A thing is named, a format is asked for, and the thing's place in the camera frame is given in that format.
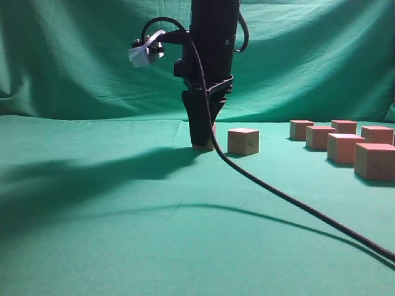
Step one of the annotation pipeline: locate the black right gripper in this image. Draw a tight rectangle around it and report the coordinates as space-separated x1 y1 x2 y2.
160 30 235 146

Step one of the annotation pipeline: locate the placed pink cube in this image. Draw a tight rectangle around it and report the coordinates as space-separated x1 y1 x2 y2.
227 128 260 155
191 126 214 151

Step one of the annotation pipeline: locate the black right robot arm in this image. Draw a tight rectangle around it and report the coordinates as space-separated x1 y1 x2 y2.
171 1 240 147

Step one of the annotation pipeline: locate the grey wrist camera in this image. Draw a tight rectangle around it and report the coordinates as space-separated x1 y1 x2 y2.
128 30 165 68

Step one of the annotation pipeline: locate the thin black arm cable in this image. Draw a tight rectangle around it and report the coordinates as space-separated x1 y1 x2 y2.
233 11 249 53

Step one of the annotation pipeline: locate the black braided cable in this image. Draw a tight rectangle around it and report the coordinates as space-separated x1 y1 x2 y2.
142 17 395 261

